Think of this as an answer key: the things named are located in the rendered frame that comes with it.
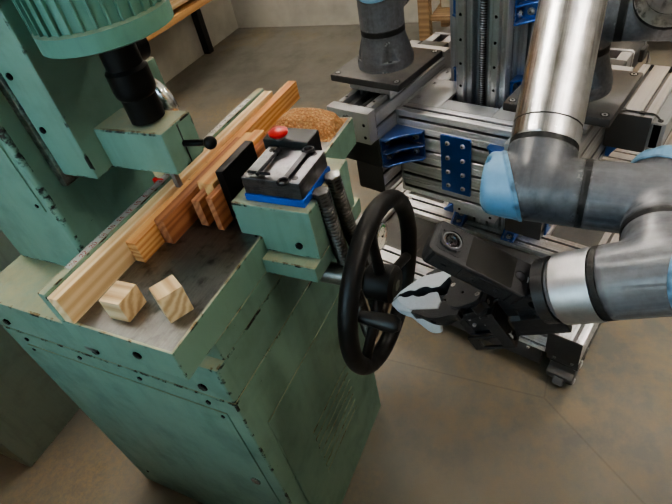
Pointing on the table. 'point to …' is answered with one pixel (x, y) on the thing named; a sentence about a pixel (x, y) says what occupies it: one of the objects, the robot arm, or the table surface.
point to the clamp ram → (245, 155)
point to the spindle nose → (133, 84)
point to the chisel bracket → (149, 142)
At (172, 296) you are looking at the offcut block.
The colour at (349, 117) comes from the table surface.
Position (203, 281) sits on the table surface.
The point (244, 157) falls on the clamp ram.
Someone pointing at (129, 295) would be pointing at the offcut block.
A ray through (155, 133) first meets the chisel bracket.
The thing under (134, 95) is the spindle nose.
